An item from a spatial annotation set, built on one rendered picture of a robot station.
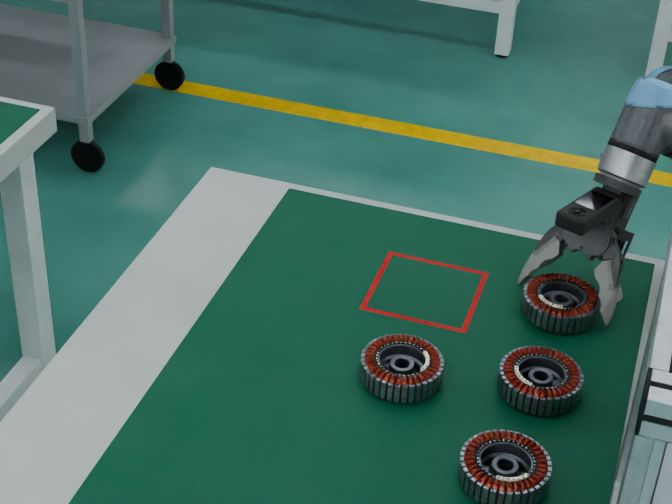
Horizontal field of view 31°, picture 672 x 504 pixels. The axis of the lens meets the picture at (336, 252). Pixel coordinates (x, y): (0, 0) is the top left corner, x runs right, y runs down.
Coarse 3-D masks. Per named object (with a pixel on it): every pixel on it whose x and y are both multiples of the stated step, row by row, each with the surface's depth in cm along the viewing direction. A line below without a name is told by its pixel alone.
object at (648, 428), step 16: (656, 320) 119; (656, 336) 116; (656, 352) 114; (656, 368) 112; (656, 384) 110; (640, 400) 114; (656, 400) 108; (640, 416) 110; (656, 416) 109; (640, 432) 111; (656, 432) 110
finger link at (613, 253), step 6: (612, 240) 174; (612, 246) 174; (618, 246) 175; (606, 252) 175; (612, 252) 174; (618, 252) 174; (606, 258) 174; (612, 258) 174; (618, 258) 173; (612, 264) 174; (618, 264) 173; (612, 270) 174; (618, 270) 173; (612, 276) 174; (618, 276) 173
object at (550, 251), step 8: (552, 240) 179; (544, 248) 180; (552, 248) 179; (560, 248) 179; (536, 256) 180; (544, 256) 180; (552, 256) 179; (560, 256) 180; (528, 264) 181; (536, 264) 180; (544, 264) 181; (528, 272) 181; (520, 280) 182
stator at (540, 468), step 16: (496, 432) 152; (512, 432) 152; (464, 448) 150; (480, 448) 150; (496, 448) 151; (512, 448) 151; (528, 448) 150; (464, 464) 148; (480, 464) 148; (496, 464) 149; (512, 464) 149; (528, 464) 150; (544, 464) 148; (464, 480) 148; (480, 480) 145; (496, 480) 145; (512, 480) 145; (528, 480) 146; (544, 480) 146; (480, 496) 146; (496, 496) 145; (512, 496) 145; (528, 496) 145; (544, 496) 148
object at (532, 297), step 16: (528, 288) 178; (544, 288) 180; (560, 288) 181; (576, 288) 179; (592, 288) 178; (528, 304) 176; (544, 304) 175; (560, 304) 176; (576, 304) 179; (592, 304) 175; (544, 320) 174; (560, 320) 173; (576, 320) 173; (592, 320) 175
